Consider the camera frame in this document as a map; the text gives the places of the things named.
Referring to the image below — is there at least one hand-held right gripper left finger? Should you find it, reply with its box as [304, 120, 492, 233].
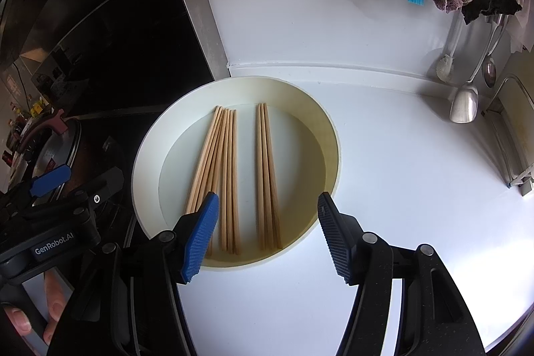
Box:
[46, 191, 220, 356]

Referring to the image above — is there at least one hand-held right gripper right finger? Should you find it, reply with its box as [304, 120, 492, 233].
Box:
[318, 191, 487, 356]

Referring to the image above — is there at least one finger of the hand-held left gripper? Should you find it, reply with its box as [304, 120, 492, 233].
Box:
[62, 167, 125, 215]
[0, 164, 71, 211]

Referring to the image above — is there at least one bundle of wooden chopsticks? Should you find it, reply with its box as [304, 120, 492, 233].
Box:
[184, 106, 242, 256]

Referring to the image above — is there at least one slender wooden chopstick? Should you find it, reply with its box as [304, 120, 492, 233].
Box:
[256, 103, 267, 250]
[259, 102, 276, 250]
[263, 103, 285, 249]

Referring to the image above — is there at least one cream round tray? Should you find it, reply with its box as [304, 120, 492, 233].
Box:
[131, 76, 343, 268]

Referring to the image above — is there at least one person's left hand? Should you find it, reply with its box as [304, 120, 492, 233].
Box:
[4, 270, 69, 344]

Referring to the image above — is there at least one dark cooking pot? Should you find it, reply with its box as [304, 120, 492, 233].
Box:
[62, 122, 126, 190]

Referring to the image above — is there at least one cluster of condiment bottles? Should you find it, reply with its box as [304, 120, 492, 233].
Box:
[0, 89, 51, 173]

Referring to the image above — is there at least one hanging steel ladle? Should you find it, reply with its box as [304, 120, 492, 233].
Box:
[449, 15, 505, 124]

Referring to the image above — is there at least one white dish brush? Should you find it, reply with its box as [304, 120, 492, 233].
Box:
[436, 10, 467, 82]

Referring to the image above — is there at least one pale cutting board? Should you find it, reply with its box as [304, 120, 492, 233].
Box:
[498, 51, 534, 173]

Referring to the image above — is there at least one dark cloth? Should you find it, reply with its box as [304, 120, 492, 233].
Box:
[461, 0, 522, 25]

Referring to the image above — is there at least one white cloth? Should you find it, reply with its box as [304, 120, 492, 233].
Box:
[509, 0, 534, 52]

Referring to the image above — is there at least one metal wire rack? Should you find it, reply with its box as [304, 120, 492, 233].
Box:
[482, 74, 534, 196]

